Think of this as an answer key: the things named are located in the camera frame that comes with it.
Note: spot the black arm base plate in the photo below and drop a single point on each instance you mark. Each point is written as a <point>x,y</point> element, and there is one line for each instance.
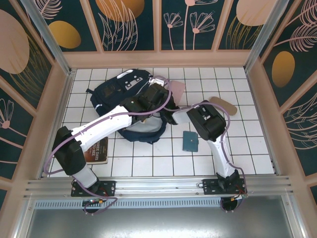
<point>109,187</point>
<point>209,186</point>

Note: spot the navy blue school backpack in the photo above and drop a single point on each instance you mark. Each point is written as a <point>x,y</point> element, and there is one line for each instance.
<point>111,86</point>

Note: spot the small green circuit board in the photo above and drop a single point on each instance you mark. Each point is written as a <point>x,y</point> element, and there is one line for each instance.
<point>92,202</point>

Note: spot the perforated metal strip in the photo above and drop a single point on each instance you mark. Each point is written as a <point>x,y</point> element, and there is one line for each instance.
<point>158,203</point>

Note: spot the pink pencil case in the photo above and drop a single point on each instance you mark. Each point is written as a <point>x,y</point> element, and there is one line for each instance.
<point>178,88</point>

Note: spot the brown glasses case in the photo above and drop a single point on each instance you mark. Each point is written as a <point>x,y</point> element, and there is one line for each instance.
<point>227,107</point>

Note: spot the brown paperback book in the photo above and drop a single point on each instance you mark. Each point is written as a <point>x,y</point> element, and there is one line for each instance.
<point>99,153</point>

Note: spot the wide aluminium base rail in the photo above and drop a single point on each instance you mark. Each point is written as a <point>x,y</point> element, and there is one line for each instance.
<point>158,184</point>

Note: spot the teal wallet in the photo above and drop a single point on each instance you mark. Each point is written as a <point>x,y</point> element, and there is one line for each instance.
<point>190,141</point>

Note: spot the grey metal sheet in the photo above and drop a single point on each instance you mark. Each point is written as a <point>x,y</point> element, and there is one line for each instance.
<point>158,223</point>

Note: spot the aluminium corner post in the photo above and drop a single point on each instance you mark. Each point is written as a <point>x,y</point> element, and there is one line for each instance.
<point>267,32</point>
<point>49,37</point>

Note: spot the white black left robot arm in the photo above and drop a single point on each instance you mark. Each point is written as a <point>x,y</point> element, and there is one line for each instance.
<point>104,126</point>

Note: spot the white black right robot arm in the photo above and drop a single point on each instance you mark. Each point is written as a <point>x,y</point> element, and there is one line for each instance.
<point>208,121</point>

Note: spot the aluminium floor edge rail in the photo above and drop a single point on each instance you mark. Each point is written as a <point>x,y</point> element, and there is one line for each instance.
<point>256,104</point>
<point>64,104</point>

